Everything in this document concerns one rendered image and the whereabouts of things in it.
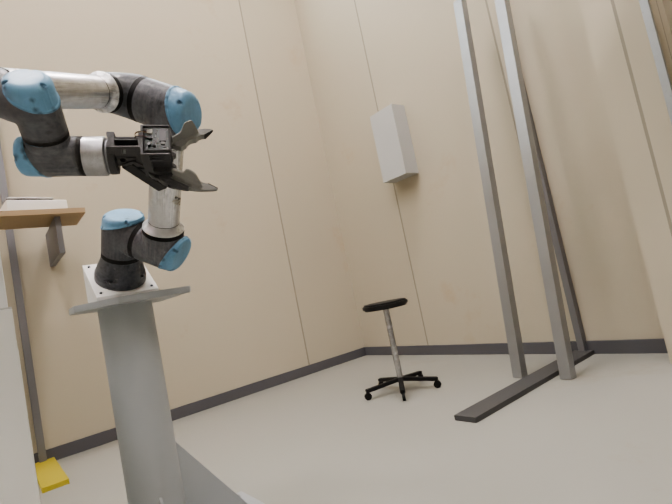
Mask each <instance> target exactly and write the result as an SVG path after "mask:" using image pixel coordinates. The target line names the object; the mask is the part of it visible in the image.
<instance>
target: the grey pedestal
mask: <svg viewBox="0 0 672 504"><path fill-rule="evenodd" d="M188 292H191V287H190V285H189V286H183V287H177V288H170V289H164V290H158V291H151V292H145V293H139V294H132V295H126V296H120V297H115V298H110V299H105V300H101V301H96V302H91V303H87V304H82V305H77V306H73V307H72V308H70V309H69V315H79V314H87V313H96V312H97V313H98V319H99V325H100V332H101V338H102V344H103V351H104V357H105V363H106V370H107V376H108V382H109V388H110V395H111V401H112V407H113V414H114V420H115V426H116V432H117V439H118V445H119V451H120V458H121V464H122V470H123V477H124V483H125V489H126V495H127V502H128V504H265V503H263V502H261V501H259V500H257V499H255V498H254V497H252V496H250V495H248V494H246V493H244V492H242V491H240V492H238V493H235V492H234V491H232V490H231V489H230V488H229V487H228V486H227V485H225V484H224V483H223V482H222V481H221V480H220V479H218V478H217V477H216V476H215V475H214V474H213V473H211V472H210V471H209V470H208V469H207V468H206V467H204V466H203V465H202V464H201V463H200V462H199V461H197V460H196V459H195V458H194V457H193V456H192V455H191V454H189V453H188V452H187V451H186V450H185V449H184V448H182V447H181V446H180V445H179V444H178V443H177V442H176V441H175V435H174V429H173V423H172V417H171V411H170V405H169V400H168V394H167V388H166V382H165V376H164V370H163V364H162V358H161V352H160V346H159V340H158V334H157V328H156V322H155V316H154V310H153V305H152V303H155V302H160V301H164V300H167V299H170V298H173V297H176V296H179V295H182V294H185V293H188Z"/></svg>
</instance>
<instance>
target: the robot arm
mask: <svg viewBox="0 0 672 504"><path fill-rule="evenodd" d="M62 109H94V110H96V111H98V112H100V113H111V114H115V115H118V116H121V117H125V118H127V119H130V120H133V121H135V122H138V123H141V124H143V125H140V131H137V132H135V134H136V133H138V135H137V136H135V137H116V136H115V133H114V132H106V136H107V138H106V137H104V136H96V137H83V136H70V134H69V130H68V126H67V123H66V120H65V116H64V113H63V110H62ZM0 118H1V119H4V120H7V121H9V122H12V123H15V124H16V125H17V127H18V129H19V132H20V134H21V136H19V137H17V138H16V139H15V140H14V142H13V156H14V162H15V165H16V167H17V169H18V170H19V171H20V173H22V174H23V175H25V176H30V177H45V178H51V177H64V176H109V175H110V174H112V175H117V174H120V171H121V166H122V168H123V169H124V170H126V171H128V172H129V173H131V174H132V175H134V176H135V177H137V178H139V179H140V180H142V181H143V182H145V183H146V184H148V185H149V192H148V219H147V220H146V221H144V220H145V217H144V214H143V213H142V212H141V211H138V210H135V209H116V210H112V211H109V212H107V213H106V214H104V215H103V217H102V222H101V227H100V229H101V257H100V259H99V261H98V263H97V266H96V268H95V270H94V281H95V283H96V284H97V285H99V286H100V287H102V288H104V289H107V290H112V291H128V290H133V289H136V288H138V287H140V286H142V285H143V284H144V283H145V281H146V269H145V266H144V263H143V262H145V263H147V264H150V265H153V266H155V267H158V268H159V269H163V270H167V271H174V270H176V269H178V268H179V267H180V266H181V265H182V264H183V262H184V261H185V259H186V258H187V256H188V254H189V252H190V249H191V239H190V238H189V237H188V236H184V225H183V224H182V223H181V222H180V221H179V220H180V204H181V190H182V191H194V192H213V191H217V190H218V188H217V187H215V186H213V185H211V184H209V183H203V182H201V181H200V180H199V178H198V176H197V174H196V173H195V172H194V171H192V170H190V169H185V170H184V171H183V157H184V150H185V149H187V147H188V146H189V145H190V144H194V143H197V142H198V141H199V140H202V139H206V138H207V137H208V136H209V135H210V134H211V133H212V132H213V130H212V129H199V127H200V126H201V121H202V111H201V106H200V103H199V100H198V99H197V98H196V96H195V95H194V94H193V93H192V92H190V91H187V90H185V89H183V88H181V87H179V86H173V85H170V84H167V83H164V82H161V81H158V80H155V79H152V78H148V77H146V76H143V75H139V74H133V73H120V72H103V71H96V72H93V73H91V74H90V75H86V74H74V73H63V72H51V71H40V70H29V69H17V68H5V67H0Z"/></svg>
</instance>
